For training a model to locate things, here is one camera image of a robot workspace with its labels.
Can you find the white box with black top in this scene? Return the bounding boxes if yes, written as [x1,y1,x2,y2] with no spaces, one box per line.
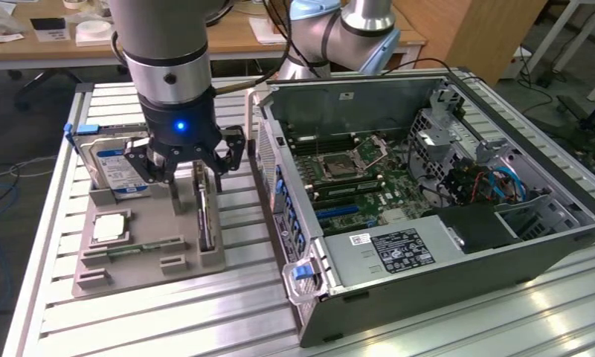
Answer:
[29,17,73,42]

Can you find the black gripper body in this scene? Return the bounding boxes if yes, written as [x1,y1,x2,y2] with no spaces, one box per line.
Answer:
[137,89,224,164]

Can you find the white floor cable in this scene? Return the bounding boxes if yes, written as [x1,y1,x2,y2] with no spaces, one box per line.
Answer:
[0,155,58,178]

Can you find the green RAM stick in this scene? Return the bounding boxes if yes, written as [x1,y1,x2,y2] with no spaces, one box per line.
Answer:
[312,181,382,195]
[103,242,164,257]

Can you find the blue expansion slot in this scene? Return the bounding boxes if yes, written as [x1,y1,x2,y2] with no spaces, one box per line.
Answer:
[315,203,362,220]

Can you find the CPU socket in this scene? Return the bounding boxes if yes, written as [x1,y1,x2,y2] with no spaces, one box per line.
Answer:
[316,152,363,183]

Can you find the metal disk bay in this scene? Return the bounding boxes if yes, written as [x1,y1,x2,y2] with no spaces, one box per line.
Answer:
[406,107,478,179]

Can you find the blue floor cables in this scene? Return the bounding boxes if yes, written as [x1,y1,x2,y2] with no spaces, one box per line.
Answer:
[0,178,21,321]

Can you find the black floor stand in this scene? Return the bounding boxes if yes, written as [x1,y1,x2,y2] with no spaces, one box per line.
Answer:
[555,89,595,131]

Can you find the silver CPU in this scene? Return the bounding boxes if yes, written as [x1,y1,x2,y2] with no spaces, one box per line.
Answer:
[92,215,129,242]

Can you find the open black PC case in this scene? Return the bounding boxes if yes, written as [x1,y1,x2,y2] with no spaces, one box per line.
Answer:
[245,72,595,349]

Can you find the blue wire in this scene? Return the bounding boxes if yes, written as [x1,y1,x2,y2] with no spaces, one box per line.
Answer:
[490,167,527,204]

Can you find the wooden cabinet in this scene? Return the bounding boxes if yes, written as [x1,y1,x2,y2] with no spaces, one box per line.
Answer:
[391,0,550,86]

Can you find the green motherboard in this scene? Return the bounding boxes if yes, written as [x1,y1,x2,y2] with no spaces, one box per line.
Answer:
[281,126,443,235]

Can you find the metal socket cover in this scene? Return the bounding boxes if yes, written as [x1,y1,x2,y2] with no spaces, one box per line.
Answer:
[350,134,392,164]

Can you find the black plastic shroud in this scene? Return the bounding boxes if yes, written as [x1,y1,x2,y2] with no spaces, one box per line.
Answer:
[434,204,522,254]

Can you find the black power cable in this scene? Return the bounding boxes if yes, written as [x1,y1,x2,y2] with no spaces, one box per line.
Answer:
[384,56,482,81]

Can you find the grey power supply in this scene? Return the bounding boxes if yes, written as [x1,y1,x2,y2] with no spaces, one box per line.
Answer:
[321,215,466,289]

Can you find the white table frame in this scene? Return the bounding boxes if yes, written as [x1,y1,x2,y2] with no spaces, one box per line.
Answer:
[520,0,595,101]

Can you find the hard disk with blue caddy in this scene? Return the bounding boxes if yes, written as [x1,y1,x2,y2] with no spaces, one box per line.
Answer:
[64,119,155,204]

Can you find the wooden desk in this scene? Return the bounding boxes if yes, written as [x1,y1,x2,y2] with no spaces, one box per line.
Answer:
[0,0,427,81]

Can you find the black chair base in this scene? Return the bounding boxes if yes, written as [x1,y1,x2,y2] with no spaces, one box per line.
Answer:
[9,68,85,111]

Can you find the white box with tape roll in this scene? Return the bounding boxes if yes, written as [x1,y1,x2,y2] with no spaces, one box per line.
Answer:
[74,20,116,48]

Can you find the white booklet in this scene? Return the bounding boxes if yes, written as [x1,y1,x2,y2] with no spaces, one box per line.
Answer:
[248,16,288,45]

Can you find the grey parts rack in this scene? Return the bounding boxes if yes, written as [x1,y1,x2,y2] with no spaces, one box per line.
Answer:
[72,178,228,299]

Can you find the red wire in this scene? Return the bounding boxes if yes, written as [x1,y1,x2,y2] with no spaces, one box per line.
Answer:
[468,169,492,204]

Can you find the green graphics card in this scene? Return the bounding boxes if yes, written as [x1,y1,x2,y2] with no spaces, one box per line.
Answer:
[191,160,220,254]

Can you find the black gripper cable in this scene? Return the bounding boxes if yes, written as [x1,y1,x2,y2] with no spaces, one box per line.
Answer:
[211,0,299,94]

